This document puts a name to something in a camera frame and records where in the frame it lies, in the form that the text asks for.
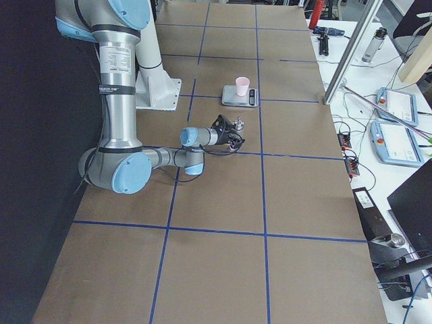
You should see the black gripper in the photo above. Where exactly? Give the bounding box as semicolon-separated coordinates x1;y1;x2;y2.
217;130;236;145

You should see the clear glass sauce bottle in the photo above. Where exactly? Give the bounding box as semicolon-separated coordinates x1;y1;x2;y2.
233;115;245;133

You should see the pink paper cup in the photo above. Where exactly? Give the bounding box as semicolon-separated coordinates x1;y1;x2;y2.
235;76;250;97

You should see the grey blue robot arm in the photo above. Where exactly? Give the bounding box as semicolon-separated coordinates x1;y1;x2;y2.
55;0;243;194

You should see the silver digital kitchen scale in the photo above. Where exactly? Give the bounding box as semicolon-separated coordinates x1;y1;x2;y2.
221;85;259;107

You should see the orange black connector strip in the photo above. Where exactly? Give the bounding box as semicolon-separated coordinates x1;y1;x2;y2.
337;132;360;179

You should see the black tripod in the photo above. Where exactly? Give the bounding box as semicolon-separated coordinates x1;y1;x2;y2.
318;31;329;56

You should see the blue black tool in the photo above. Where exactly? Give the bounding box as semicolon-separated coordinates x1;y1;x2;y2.
313;26;345;36

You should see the lower teach pendant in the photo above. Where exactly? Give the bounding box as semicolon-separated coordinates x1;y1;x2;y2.
370;121;424;167

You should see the teach pendant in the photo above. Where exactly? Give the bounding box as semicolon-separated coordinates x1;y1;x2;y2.
370;121;424;167
376;87;419;126

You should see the upper teach pendant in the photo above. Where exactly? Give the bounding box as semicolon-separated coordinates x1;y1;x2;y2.
376;87;419;126

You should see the black box with label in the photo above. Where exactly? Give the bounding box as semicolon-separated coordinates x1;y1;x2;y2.
352;187;393;241

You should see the grey water bottle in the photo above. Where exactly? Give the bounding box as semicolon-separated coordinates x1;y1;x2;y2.
362;27;387;63

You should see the black monitor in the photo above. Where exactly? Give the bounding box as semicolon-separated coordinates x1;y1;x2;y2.
387;161;431;250

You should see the wooden beam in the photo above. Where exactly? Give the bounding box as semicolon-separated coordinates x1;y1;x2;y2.
398;29;432;84

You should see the black braided camera cable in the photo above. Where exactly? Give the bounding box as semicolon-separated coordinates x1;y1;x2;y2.
198;133;246;158

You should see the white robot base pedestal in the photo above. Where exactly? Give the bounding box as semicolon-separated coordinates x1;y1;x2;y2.
136;18;182;111

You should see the aluminium frame post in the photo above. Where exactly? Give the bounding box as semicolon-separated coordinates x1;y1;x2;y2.
323;0;383;105

